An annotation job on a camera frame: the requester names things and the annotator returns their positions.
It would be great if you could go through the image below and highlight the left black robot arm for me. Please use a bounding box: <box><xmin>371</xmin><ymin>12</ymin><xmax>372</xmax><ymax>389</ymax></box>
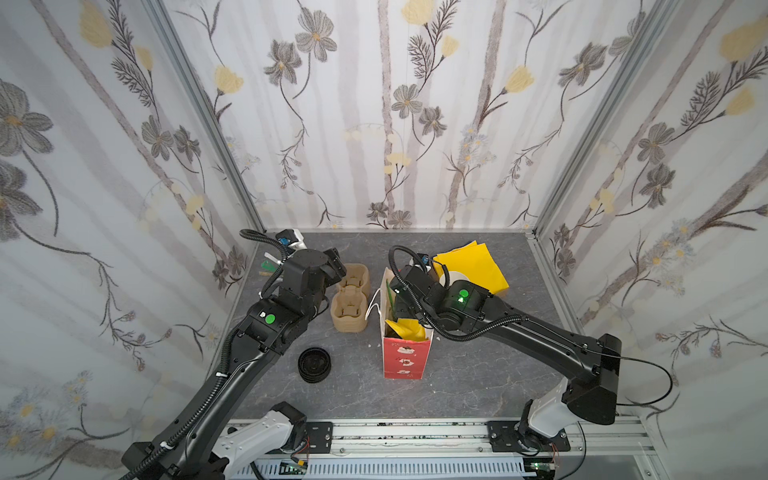
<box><xmin>122</xmin><ymin>229</ymin><xmax>347</xmax><ymax>479</ymax></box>

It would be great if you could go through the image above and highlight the stack of black lids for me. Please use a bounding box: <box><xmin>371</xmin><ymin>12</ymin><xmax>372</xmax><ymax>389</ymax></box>
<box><xmin>297</xmin><ymin>347</ymin><xmax>332</xmax><ymax>384</ymax></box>

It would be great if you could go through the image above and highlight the single yellow paper napkin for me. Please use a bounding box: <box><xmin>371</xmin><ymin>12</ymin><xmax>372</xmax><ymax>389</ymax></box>
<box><xmin>385</xmin><ymin>318</ymin><xmax>427</xmax><ymax>342</ymax></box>

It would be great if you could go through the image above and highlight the green straw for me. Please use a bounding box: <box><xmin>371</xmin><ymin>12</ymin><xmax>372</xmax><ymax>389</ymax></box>
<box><xmin>386</xmin><ymin>280</ymin><xmax>398</xmax><ymax>322</ymax></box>

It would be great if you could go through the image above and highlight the yellow paper napkins stack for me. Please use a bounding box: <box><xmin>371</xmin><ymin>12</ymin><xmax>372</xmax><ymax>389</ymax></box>
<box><xmin>433</xmin><ymin>241</ymin><xmax>509</xmax><ymax>294</ymax></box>

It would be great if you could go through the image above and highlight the brown pulp cup carrier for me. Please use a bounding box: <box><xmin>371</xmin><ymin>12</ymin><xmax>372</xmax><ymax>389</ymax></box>
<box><xmin>330</xmin><ymin>263</ymin><xmax>371</xmax><ymax>333</ymax></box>

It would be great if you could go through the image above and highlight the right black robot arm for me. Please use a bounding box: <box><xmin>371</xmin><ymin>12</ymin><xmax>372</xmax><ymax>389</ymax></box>
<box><xmin>388</xmin><ymin>245</ymin><xmax>627</xmax><ymax>442</ymax></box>

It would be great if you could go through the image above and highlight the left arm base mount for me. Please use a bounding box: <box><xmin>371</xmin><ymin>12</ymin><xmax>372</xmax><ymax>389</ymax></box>
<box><xmin>281</xmin><ymin>422</ymin><xmax>334</xmax><ymax>455</ymax></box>

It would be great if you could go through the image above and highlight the stack of paper cups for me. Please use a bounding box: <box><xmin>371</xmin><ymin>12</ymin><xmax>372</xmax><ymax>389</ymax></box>
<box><xmin>439</xmin><ymin>271</ymin><xmax>469</xmax><ymax>287</ymax></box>

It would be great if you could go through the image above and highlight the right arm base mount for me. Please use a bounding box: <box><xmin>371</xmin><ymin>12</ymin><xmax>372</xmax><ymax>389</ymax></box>
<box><xmin>486</xmin><ymin>420</ymin><xmax>571</xmax><ymax>456</ymax></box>

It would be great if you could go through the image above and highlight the green and white straws bundle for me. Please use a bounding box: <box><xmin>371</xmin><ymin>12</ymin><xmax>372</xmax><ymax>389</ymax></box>
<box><xmin>259</xmin><ymin>252</ymin><xmax>284</xmax><ymax>277</ymax></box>

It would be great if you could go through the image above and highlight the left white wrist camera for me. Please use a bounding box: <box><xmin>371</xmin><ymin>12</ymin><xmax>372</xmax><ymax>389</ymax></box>
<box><xmin>275</xmin><ymin>228</ymin><xmax>306</xmax><ymax>250</ymax></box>

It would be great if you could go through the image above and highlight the red white paper bag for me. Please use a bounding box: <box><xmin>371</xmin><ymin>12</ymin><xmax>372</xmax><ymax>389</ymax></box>
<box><xmin>367</xmin><ymin>267</ymin><xmax>433</xmax><ymax>380</ymax></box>

